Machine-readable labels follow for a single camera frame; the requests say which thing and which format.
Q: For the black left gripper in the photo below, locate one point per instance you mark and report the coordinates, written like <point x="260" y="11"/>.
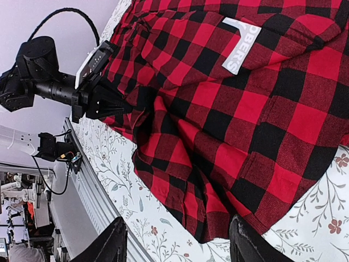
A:
<point x="108" y="100"/>

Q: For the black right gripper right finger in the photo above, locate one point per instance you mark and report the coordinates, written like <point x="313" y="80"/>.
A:
<point x="247" y="245"/>

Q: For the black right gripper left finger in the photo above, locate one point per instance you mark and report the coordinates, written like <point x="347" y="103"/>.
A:
<point x="109" y="246"/>

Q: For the red black plaid shirt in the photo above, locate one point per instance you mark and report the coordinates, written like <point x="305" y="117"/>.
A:
<point x="238" y="107"/>

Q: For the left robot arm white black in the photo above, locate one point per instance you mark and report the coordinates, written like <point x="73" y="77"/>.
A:
<point x="36" y="73"/>

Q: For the floral patterned table cloth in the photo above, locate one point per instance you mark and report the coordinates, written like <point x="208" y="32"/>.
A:
<point x="314" y="229"/>

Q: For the person in grey shirt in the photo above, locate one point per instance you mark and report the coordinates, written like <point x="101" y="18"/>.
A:
<point x="22" y="253"/>

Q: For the aluminium front rail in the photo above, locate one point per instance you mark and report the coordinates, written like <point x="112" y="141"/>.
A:
<point x="107" y="185"/>

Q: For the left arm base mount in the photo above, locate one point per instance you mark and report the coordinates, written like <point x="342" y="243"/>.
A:
<point x="60" y="148"/>

